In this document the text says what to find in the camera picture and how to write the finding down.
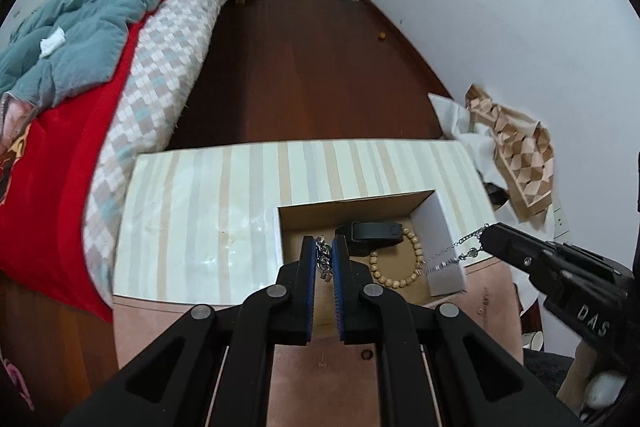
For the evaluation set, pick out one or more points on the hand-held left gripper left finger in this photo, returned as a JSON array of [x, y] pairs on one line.
[[309, 279]]

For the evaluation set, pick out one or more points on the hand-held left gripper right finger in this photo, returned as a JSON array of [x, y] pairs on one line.
[[340, 287]]

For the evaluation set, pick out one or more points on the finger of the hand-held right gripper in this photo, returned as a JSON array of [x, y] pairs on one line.
[[510, 247]]

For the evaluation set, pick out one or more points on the cardboard jewelry box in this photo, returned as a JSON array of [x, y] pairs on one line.
[[310, 219]]

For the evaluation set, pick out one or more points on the black watch band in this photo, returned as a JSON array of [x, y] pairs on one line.
[[370, 232]]

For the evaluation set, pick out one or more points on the white cup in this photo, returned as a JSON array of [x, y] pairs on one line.
[[533, 341]]

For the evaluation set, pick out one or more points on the dark cloth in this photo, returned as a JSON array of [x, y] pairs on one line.
[[545, 369]]

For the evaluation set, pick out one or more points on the geometric patterned cloth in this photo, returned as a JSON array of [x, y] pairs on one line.
[[520, 152]]

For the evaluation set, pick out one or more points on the striped table mat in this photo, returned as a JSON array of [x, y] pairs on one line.
[[200, 217]]

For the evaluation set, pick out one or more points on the white cloth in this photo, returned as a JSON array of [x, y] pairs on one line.
[[455, 119]]

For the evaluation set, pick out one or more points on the checkered bedspread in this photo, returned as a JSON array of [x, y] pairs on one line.
[[150, 82]]

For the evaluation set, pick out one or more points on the bed with red blanket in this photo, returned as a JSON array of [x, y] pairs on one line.
[[55, 187]]

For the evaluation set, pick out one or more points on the blue quilt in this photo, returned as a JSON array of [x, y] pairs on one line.
[[85, 22]]

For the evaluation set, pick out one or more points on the white tissue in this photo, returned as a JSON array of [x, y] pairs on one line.
[[51, 42]]

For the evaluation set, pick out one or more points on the wall socket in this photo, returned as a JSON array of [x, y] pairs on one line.
[[561, 219]]

